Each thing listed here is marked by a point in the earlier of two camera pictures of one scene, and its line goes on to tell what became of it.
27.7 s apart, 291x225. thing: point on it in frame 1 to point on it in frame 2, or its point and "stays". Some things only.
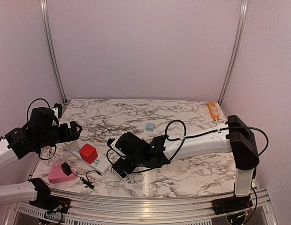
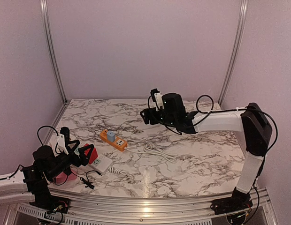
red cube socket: x=88 y=153 stays
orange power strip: x=213 y=110 to x=119 y=144
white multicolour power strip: x=102 y=164 stays
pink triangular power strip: x=57 y=175 stays
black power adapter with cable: x=66 y=169 stays
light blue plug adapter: x=150 y=126 to x=111 y=136
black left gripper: x=74 y=135 to x=83 y=160
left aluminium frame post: x=50 y=48 stays
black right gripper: x=127 y=168 to x=149 y=114
